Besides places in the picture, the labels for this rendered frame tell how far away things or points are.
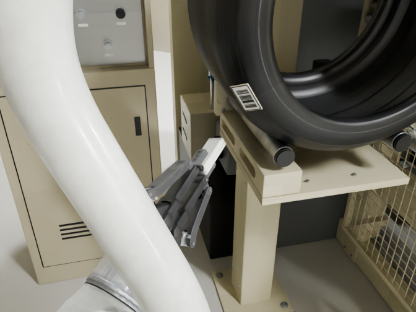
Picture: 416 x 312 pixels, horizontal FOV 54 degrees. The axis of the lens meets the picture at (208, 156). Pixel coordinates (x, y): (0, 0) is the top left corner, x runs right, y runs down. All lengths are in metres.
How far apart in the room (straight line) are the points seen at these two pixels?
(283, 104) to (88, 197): 0.49
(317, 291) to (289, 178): 1.00
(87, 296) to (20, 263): 1.54
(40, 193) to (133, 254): 1.30
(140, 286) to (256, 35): 0.47
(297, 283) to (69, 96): 1.60
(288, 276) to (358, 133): 1.10
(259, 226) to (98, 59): 0.79
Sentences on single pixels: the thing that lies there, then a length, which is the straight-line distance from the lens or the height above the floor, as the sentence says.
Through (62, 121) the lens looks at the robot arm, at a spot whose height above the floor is 1.19.
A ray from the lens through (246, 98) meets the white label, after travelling 0.74.
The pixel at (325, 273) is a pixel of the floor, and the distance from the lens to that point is 1.90.
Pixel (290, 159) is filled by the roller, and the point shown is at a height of 0.90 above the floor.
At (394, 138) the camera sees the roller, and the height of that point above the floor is 0.91.
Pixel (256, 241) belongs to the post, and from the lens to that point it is 1.49.
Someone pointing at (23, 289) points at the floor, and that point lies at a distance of 1.93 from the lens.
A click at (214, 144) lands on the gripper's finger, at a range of 0.65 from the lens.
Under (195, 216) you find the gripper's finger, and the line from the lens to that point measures 0.62.
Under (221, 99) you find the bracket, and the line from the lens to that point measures 1.13.
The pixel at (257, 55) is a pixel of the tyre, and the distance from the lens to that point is 0.70.
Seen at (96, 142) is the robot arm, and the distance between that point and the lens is 0.33.
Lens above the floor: 1.32
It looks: 30 degrees down
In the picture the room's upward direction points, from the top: straight up
